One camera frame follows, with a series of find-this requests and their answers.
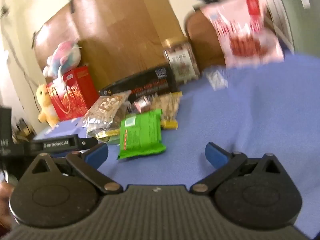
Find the small pink snack packet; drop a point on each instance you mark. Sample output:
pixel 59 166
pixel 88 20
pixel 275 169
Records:
pixel 142 104

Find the nut jar with gold lid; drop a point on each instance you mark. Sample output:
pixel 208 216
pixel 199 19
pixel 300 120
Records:
pixel 181 62

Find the pink and blue plush toy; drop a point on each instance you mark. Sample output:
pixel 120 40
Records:
pixel 65 55

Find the green snack packet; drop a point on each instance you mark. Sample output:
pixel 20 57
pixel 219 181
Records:
pixel 140 132

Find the black tape strip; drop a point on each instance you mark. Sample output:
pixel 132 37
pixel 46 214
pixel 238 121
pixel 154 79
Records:
pixel 73 5
pixel 34 40

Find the large wooden board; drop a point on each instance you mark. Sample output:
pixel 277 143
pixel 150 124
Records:
pixel 112 30

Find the brown rounded chair back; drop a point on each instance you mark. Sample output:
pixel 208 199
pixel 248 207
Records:
pixel 200 40

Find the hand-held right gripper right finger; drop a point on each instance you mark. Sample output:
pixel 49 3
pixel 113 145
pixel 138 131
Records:
pixel 215 155

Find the blue printed blanket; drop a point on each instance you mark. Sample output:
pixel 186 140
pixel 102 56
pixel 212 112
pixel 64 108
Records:
pixel 250 117

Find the red gift bag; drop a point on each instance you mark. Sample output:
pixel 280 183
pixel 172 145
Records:
pixel 75 97

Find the yellow plush duck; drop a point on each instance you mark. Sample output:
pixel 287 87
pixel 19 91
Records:
pixel 45 100

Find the pink snack bag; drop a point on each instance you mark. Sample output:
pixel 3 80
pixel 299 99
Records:
pixel 240 30

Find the yellow-edged clear snack bag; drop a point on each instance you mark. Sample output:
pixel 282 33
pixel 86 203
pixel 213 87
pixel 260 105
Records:
pixel 167 105

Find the gold-striped snack packet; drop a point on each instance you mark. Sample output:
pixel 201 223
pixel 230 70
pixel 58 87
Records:
pixel 107 136

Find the clear bag of nuts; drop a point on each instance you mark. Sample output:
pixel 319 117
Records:
pixel 105 107

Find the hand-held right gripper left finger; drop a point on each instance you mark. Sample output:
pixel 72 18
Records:
pixel 96 153

